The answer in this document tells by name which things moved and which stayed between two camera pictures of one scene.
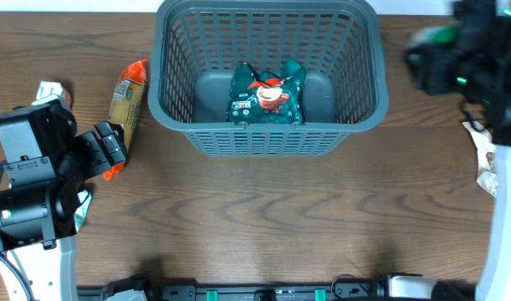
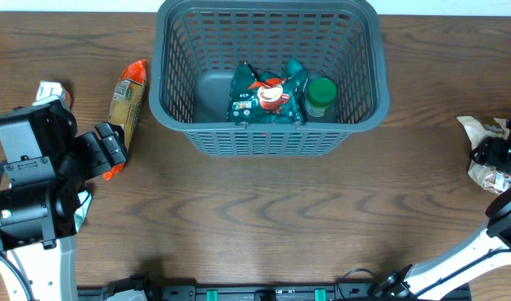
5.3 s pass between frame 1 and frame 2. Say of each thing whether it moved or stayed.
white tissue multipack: stayed
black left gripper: stayed
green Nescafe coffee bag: stayed
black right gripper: moved
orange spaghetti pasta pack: stayed
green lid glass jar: moved
